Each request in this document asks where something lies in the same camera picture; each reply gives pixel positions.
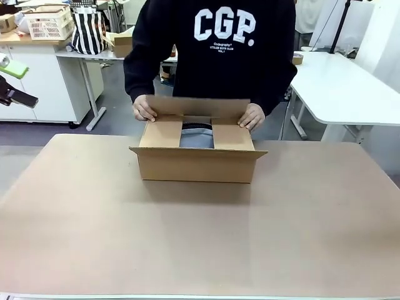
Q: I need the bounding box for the brown cardboard shipping box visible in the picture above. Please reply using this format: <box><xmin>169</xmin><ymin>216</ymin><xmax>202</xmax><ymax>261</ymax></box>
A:
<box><xmin>128</xmin><ymin>95</ymin><xmax>269</xmax><ymax>184</ymax></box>

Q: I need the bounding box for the person's left forearm black sleeve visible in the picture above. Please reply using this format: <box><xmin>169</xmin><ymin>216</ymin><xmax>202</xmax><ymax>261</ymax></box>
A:
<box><xmin>259</xmin><ymin>62</ymin><xmax>298</xmax><ymax>116</ymax></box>

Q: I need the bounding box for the person's right forearm black sleeve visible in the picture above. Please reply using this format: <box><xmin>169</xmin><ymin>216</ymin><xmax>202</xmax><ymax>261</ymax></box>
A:
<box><xmin>123</xmin><ymin>59</ymin><xmax>156</xmax><ymax>106</ymax></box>

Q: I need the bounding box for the small open cardboard box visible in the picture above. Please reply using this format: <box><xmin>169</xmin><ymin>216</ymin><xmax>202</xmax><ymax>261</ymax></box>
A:
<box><xmin>101</xmin><ymin>26</ymin><xmax>135</xmax><ymax>59</ymax></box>

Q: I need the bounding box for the grey fabric gift item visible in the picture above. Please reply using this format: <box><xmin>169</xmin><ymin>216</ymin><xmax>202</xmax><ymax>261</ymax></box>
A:
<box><xmin>179</xmin><ymin>120</ymin><xmax>215</xmax><ymax>150</ymax></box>

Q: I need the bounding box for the person's right hand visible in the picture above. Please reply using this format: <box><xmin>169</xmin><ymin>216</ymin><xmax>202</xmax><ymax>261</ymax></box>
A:
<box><xmin>131</xmin><ymin>95</ymin><xmax>157</xmax><ymax>123</ymax></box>

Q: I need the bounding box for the person's left hand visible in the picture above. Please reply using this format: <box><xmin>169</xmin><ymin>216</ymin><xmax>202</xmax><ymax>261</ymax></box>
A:
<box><xmin>237</xmin><ymin>103</ymin><xmax>266</xmax><ymax>129</ymax></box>

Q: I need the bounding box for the small brown cardboard carton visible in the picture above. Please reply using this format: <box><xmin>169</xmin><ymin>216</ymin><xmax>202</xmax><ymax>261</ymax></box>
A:
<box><xmin>0</xmin><ymin>14</ymin><xmax>16</xmax><ymax>34</ymax></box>

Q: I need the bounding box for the white plastic basket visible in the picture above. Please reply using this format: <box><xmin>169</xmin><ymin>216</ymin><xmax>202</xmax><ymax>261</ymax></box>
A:
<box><xmin>24</xmin><ymin>5</ymin><xmax>74</xmax><ymax>41</ymax></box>

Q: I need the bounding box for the black white striped bag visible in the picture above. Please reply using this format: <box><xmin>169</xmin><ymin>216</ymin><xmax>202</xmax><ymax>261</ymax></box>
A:
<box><xmin>71</xmin><ymin>0</ymin><xmax>109</xmax><ymax>56</ymax></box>

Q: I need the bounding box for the person in black sweatshirt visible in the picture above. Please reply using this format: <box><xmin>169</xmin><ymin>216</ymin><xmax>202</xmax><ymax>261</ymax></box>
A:
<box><xmin>123</xmin><ymin>0</ymin><xmax>298</xmax><ymax>115</ymax></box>

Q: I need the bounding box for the black tripod stand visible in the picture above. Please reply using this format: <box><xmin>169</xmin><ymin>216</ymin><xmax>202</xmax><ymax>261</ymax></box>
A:
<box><xmin>329</xmin><ymin>0</ymin><xmax>354</xmax><ymax>54</ymax></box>

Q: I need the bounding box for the white foam board panel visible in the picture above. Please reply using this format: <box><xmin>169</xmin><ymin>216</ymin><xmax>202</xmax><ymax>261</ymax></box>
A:
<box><xmin>356</xmin><ymin>0</ymin><xmax>400</xmax><ymax>82</ymax></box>

